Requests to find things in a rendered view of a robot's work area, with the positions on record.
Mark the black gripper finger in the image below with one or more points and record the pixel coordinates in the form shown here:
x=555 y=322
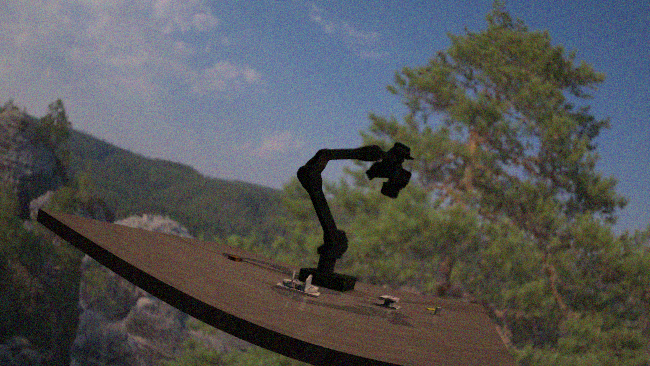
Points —
x=403 y=153
x=395 y=185

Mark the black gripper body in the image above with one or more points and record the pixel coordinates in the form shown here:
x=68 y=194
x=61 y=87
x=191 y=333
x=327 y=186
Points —
x=391 y=170

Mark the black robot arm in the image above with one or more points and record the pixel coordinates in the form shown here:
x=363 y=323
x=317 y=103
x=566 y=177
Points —
x=309 y=175

